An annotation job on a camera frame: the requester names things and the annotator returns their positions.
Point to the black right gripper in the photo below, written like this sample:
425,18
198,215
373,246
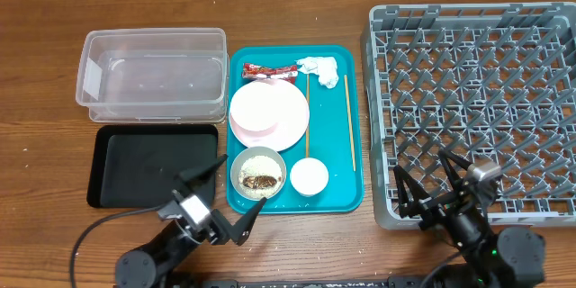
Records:
437,209

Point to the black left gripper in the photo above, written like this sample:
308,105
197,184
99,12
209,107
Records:
238,232

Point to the grey bowl with food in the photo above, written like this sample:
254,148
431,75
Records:
258,172

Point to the white cup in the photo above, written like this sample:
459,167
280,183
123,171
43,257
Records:
309,176

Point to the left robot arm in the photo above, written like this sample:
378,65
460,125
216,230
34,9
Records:
150,265

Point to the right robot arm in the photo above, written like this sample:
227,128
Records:
513,257

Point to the grey dishwasher rack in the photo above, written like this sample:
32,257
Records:
485,81

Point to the black tray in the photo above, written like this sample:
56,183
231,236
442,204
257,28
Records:
135,166

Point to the pink plate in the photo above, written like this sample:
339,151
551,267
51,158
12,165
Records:
284,134

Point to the wooden chopstick right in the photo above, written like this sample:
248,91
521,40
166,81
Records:
350,125

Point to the teal plastic tray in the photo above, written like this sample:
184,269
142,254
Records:
329,136

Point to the red snack wrapper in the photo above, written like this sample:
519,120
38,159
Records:
253,71

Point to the clear plastic bin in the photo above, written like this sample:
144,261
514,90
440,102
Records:
147,75

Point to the crumpled white napkin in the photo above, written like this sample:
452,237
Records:
325,68

